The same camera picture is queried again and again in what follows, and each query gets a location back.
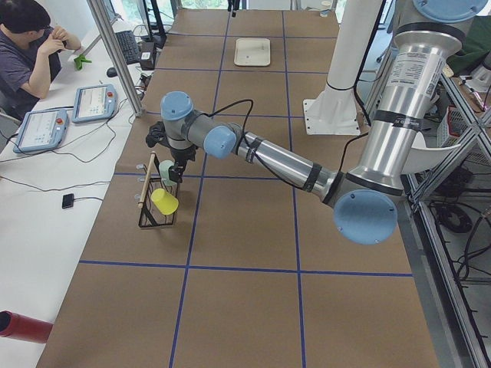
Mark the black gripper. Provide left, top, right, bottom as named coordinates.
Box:
left=146, top=121, right=197, bottom=183

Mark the mint green cup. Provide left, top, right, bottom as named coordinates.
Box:
left=159, top=160, right=177, bottom=186

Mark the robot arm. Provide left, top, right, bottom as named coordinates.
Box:
left=146, top=1, right=486, bottom=245

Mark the yellow cup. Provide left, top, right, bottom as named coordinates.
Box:
left=150, top=188, right=179, bottom=215

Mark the white rabbit tray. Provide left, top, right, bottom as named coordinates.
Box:
left=234, top=38, right=271, bottom=67

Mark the far teach pendant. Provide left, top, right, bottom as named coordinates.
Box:
left=71, top=84, right=117, bottom=123

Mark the teach pendant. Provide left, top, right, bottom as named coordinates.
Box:
left=71, top=84, right=117, bottom=123
left=13, top=109, right=69, bottom=154

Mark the small black device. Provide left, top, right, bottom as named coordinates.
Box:
left=61, top=193, right=75, bottom=209

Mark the computer mouse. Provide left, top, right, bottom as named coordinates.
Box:
left=106, top=67, right=117, bottom=77

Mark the black keyboard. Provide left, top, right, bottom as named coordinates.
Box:
left=115, top=31, right=140, bottom=64

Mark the near teach pendant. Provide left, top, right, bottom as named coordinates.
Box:
left=13, top=109, right=69, bottom=154

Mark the green clamp tool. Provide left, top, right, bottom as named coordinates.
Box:
left=74, top=54, right=91, bottom=71

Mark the seated person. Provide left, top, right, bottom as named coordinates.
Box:
left=1, top=1, right=81, bottom=120

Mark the red cylinder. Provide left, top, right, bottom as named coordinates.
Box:
left=1, top=310, right=53, bottom=343

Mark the black wire cup rack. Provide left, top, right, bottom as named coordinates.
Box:
left=136, top=151, right=180, bottom=229

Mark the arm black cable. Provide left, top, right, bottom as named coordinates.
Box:
left=206, top=99, right=255, bottom=131

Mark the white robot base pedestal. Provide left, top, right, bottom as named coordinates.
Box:
left=303, top=0, right=384, bottom=136

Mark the aluminium frame post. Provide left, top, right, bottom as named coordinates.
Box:
left=87, top=0, right=143, bottom=117

